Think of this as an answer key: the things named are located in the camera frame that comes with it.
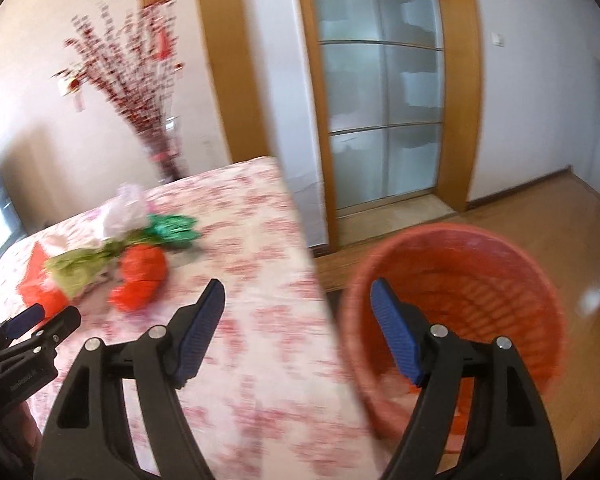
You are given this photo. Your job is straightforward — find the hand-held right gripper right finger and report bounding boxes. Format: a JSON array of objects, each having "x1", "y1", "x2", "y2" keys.
[{"x1": 370, "y1": 278, "x2": 563, "y2": 480}]

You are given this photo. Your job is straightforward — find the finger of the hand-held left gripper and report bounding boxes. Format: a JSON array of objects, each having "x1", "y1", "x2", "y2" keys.
[
  {"x1": 7, "y1": 307, "x2": 82, "y2": 361},
  {"x1": 0, "y1": 304, "x2": 47, "y2": 348}
]

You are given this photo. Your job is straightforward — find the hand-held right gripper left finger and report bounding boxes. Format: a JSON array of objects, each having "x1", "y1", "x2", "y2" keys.
[{"x1": 32, "y1": 278, "x2": 227, "y2": 480}]

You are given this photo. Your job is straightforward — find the red plastic waste basket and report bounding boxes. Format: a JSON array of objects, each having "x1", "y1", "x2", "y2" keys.
[{"x1": 339, "y1": 223, "x2": 567, "y2": 453}]

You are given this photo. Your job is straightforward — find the red paper packet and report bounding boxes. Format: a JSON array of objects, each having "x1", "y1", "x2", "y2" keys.
[{"x1": 17, "y1": 242, "x2": 68, "y2": 311}]

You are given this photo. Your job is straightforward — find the light green plastic bag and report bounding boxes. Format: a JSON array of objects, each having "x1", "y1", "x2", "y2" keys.
[{"x1": 45, "y1": 240, "x2": 126, "y2": 296}]

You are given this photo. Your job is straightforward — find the red plastic bag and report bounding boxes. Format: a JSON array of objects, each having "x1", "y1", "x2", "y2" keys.
[{"x1": 109, "y1": 245, "x2": 168, "y2": 312}]

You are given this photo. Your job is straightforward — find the floral tablecloth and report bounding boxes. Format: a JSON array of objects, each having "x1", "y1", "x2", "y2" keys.
[{"x1": 0, "y1": 156, "x2": 381, "y2": 480}]

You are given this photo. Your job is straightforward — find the translucent white plastic bag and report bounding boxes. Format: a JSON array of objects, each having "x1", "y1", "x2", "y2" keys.
[{"x1": 94, "y1": 183, "x2": 151, "y2": 241}]

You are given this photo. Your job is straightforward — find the glass vase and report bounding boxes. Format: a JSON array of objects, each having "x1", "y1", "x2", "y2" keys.
[{"x1": 150, "y1": 115, "x2": 186, "y2": 183}]

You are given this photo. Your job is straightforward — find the frosted glass sliding door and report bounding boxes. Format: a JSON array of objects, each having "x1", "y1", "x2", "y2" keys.
[{"x1": 305, "y1": 0, "x2": 446, "y2": 211}]

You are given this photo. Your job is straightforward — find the red blossom branches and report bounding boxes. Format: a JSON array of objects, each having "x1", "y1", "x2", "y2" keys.
[{"x1": 55, "y1": 0, "x2": 186, "y2": 131}]

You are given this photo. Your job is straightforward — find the wooden door frame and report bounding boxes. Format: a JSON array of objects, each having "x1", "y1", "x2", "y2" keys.
[{"x1": 195, "y1": 0, "x2": 483, "y2": 256}]

